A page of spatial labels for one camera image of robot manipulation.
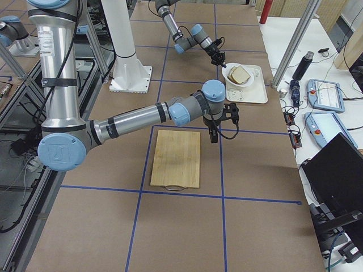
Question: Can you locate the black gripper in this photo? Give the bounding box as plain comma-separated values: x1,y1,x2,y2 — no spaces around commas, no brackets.
205,44,226,68
203,114,222,143

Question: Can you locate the white round plate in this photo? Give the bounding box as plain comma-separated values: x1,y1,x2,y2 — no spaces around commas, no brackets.
222,63,254,87

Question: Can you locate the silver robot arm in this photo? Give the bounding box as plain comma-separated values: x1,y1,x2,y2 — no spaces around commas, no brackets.
27,1,226,172
149,1,226,67

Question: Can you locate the bread slice with egg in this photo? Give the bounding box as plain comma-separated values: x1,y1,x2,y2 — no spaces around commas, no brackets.
227,66,236,82

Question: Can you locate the cream bear tray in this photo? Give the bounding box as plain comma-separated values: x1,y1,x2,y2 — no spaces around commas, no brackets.
222,62,268,104

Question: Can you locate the bamboo cutting board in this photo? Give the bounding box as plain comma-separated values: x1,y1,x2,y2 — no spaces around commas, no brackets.
150,130,200,188

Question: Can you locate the small metal cup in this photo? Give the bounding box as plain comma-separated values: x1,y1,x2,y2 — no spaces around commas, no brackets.
278,88,288,99

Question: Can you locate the folded dark blue umbrella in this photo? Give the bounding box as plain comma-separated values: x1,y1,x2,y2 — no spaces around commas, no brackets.
290,79,300,108

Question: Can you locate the black water bottle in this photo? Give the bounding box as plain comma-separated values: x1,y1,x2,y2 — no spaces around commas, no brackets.
292,51,314,81

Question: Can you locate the far teach pendant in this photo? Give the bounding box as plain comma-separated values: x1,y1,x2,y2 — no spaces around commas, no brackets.
307,79,345,113

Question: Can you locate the teach pendant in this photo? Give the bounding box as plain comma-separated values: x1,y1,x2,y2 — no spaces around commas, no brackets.
307,79,345,113
304,111,358,148

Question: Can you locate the near teach pendant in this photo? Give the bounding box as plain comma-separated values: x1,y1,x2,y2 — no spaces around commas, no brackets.
304,111,358,148

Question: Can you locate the black monitor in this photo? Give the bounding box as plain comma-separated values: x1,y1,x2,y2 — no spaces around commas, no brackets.
302,133,362,250

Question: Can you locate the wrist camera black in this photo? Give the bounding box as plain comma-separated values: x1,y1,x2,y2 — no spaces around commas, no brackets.
214,36,225,49
223,103,239,125

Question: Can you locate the white pedestal column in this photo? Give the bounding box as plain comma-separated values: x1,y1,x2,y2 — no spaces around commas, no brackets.
102,0,153,94

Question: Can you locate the aluminium frame post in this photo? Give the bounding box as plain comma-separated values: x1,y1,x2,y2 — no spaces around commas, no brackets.
271,0,322,89

